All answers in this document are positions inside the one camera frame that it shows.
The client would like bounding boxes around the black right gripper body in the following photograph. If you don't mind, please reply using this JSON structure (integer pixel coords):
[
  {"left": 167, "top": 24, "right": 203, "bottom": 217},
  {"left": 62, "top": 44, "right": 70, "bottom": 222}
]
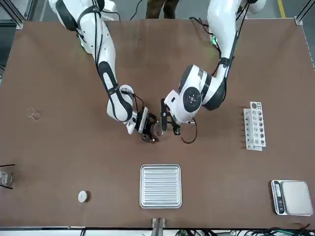
[{"left": 141, "top": 113, "right": 155, "bottom": 138}]

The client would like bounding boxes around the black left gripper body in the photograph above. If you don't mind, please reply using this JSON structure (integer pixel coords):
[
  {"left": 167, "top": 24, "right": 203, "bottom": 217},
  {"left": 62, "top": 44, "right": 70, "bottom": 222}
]
[{"left": 160, "top": 98, "right": 182, "bottom": 136}]

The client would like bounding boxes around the large clear glass beaker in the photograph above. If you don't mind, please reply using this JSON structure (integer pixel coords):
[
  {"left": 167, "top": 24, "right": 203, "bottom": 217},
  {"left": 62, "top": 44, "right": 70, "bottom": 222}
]
[{"left": 152, "top": 122, "right": 166, "bottom": 138}]

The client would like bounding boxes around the white test tube rack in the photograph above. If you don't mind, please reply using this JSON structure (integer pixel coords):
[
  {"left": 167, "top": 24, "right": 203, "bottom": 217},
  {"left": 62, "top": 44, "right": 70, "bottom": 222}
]
[{"left": 243, "top": 101, "right": 268, "bottom": 151}]

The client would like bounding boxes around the silver ribbed metal tray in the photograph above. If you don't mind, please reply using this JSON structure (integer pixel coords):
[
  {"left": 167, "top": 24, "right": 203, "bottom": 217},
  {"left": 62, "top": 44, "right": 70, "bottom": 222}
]
[{"left": 139, "top": 164, "right": 183, "bottom": 209}]

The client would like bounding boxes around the person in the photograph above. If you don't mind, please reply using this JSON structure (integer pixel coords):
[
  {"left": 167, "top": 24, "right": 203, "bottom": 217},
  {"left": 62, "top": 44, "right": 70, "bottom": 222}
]
[{"left": 145, "top": 0, "right": 177, "bottom": 20}]

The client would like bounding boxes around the clear glass flask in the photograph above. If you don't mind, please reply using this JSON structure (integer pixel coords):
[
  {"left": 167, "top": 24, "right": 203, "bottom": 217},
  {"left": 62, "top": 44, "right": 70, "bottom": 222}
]
[{"left": 0, "top": 171, "right": 13, "bottom": 186}]

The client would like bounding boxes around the silver digital kitchen scale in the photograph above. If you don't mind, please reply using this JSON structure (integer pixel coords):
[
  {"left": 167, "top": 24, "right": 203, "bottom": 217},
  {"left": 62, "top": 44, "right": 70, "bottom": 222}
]
[{"left": 271, "top": 179, "right": 315, "bottom": 217}]

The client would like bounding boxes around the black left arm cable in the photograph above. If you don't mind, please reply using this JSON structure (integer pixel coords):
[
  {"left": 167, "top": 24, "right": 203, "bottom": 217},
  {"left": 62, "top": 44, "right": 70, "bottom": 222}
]
[{"left": 181, "top": 0, "right": 251, "bottom": 145}]

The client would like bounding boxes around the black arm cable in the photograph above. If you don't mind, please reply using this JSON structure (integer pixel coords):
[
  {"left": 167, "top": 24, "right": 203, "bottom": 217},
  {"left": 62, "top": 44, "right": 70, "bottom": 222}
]
[
  {"left": 78, "top": 0, "right": 146, "bottom": 113},
  {"left": 181, "top": 0, "right": 251, "bottom": 145}
]

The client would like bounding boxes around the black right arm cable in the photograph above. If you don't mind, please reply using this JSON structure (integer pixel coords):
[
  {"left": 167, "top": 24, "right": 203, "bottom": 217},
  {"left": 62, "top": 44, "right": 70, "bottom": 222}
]
[{"left": 78, "top": 0, "right": 146, "bottom": 113}]

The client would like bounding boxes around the aluminium frame post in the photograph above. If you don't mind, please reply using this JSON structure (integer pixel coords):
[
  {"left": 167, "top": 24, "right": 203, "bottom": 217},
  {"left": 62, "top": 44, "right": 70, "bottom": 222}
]
[{"left": 152, "top": 217, "right": 166, "bottom": 236}]

